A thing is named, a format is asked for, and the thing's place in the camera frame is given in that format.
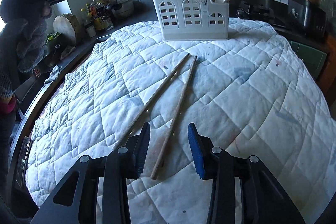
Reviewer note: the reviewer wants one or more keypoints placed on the light wooden chopstick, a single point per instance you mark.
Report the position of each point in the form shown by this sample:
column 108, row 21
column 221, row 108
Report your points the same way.
column 162, row 152

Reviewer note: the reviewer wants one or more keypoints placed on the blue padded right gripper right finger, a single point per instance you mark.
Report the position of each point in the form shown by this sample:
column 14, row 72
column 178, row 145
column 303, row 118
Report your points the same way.
column 263, row 199

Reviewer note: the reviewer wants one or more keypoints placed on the green vegetables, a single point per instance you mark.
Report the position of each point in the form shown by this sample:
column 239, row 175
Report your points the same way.
column 51, row 37

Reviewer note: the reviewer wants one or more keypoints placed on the grey sleeved forearm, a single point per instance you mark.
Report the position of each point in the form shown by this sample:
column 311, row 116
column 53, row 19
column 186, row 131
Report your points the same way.
column 22, row 43

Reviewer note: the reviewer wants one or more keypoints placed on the sauce bottles group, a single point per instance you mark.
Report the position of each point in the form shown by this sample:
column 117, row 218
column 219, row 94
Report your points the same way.
column 96, row 17

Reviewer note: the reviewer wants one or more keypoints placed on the white plastic utensil holder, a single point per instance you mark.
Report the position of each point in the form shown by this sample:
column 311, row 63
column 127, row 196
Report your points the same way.
column 192, row 19

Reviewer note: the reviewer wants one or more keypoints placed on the white pressure pot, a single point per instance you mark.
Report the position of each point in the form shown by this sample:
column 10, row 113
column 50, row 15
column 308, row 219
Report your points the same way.
column 123, row 8

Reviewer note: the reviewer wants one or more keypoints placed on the grey rag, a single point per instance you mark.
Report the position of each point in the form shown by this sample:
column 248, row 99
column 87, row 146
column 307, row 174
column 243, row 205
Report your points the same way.
column 53, row 75

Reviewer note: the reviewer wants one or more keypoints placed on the round wooden cutting board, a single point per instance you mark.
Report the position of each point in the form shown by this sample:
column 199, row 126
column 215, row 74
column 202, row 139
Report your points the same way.
column 69, row 26

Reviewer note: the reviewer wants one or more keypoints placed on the green cabinet door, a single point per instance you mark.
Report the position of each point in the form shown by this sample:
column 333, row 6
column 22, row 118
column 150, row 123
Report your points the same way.
column 313, row 59

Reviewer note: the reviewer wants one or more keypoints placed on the black gas stove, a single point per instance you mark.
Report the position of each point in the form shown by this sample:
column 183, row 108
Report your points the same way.
column 250, row 11

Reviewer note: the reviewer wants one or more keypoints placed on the black rice cooker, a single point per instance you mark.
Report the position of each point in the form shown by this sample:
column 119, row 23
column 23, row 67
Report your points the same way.
column 308, row 18

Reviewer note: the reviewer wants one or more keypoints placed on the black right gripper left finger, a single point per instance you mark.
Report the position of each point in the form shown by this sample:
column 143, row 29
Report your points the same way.
column 74, row 198

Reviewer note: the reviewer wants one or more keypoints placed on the white quilted cloth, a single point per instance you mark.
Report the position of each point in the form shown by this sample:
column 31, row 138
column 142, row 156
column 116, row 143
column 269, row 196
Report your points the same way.
column 250, row 94

